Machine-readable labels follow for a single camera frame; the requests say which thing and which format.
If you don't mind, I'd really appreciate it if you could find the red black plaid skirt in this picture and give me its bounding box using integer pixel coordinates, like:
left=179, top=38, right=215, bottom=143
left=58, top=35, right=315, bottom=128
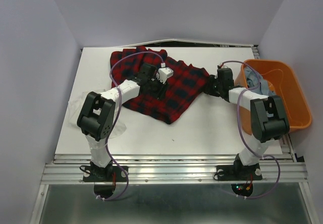
left=110, top=46, right=209, bottom=125

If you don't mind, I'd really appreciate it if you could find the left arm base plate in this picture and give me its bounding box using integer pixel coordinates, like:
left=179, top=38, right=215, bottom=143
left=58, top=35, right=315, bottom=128
left=81, top=165, right=127, bottom=183

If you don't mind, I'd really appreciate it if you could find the aluminium frame rail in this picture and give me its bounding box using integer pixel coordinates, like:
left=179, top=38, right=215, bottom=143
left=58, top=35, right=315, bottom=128
left=41, top=154, right=308, bottom=185

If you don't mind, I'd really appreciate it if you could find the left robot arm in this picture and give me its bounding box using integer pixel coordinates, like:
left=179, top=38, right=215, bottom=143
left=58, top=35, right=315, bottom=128
left=77, top=63, right=174, bottom=181

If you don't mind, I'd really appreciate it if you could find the orange plastic basket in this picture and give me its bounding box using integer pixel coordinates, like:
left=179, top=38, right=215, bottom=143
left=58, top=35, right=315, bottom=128
left=235, top=59, right=312, bottom=133

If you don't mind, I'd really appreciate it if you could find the light blue skirt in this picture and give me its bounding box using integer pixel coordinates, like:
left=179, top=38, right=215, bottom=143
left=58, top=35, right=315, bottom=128
left=244, top=67, right=276, bottom=96

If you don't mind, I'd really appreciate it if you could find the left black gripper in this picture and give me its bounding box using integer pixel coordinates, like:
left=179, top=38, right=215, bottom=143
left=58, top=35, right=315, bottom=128
left=147, top=74, right=170, bottom=101

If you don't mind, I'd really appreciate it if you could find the white skirt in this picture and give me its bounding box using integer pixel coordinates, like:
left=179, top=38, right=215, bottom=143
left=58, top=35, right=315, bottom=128
left=67, top=91, right=127, bottom=139

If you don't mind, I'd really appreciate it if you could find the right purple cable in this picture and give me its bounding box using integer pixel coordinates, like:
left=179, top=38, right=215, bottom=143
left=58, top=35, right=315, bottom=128
left=218, top=60, right=281, bottom=200

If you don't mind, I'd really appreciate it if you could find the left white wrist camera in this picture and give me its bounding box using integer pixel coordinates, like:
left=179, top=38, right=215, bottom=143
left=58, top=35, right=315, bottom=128
left=158, top=67, right=174, bottom=84

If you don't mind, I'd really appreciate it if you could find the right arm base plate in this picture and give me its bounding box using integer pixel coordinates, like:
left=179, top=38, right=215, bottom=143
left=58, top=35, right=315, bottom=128
left=213, top=164, right=263, bottom=182

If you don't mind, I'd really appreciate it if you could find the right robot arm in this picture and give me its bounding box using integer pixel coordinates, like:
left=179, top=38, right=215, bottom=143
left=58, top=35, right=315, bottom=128
left=204, top=68, right=290, bottom=179

